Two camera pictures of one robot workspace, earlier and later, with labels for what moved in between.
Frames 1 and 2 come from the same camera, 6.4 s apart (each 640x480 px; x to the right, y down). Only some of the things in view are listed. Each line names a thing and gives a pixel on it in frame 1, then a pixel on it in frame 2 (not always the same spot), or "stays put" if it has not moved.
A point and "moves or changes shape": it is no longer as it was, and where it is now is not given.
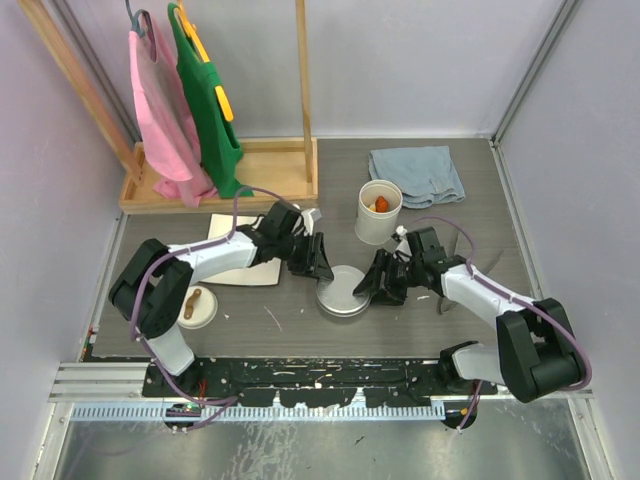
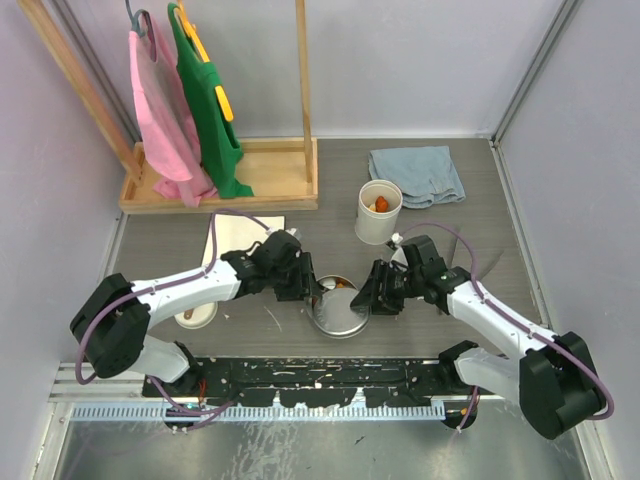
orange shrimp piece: x=381 y=204 stays put
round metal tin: x=349 y=314 moves or changes shape
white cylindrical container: x=379 y=207 stays put
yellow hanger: x=193 y=34 stays put
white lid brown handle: x=199 y=309 stays put
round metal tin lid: x=337 y=294 to x=334 y=314
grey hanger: x=136 y=27 stays put
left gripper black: x=315 y=263 to x=304 y=285
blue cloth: x=424 y=175 stays put
